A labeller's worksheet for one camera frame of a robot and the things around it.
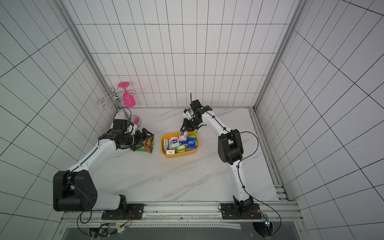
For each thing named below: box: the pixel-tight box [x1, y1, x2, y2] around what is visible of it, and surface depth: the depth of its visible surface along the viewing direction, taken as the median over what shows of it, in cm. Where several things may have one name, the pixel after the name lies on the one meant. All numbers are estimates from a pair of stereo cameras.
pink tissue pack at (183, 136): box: [178, 130, 188, 142], surface depth 89 cm
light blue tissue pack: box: [183, 108, 194, 120], surface depth 92 cm
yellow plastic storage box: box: [160, 131, 199, 159], surface depth 93 cm
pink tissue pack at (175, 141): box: [170, 136, 180, 148], surface depth 96 cm
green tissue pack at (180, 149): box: [176, 145, 186, 153], surface depth 91 cm
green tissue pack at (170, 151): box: [166, 149, 175, 155], surface depth 89 cm
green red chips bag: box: [136, 134, 155, 154], surface depth 95 cm
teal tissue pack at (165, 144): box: [163, 138, 169, 152], surface depth 94 cm
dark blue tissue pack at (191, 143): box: [187, 137, 197, 149], surface depth 92 cm
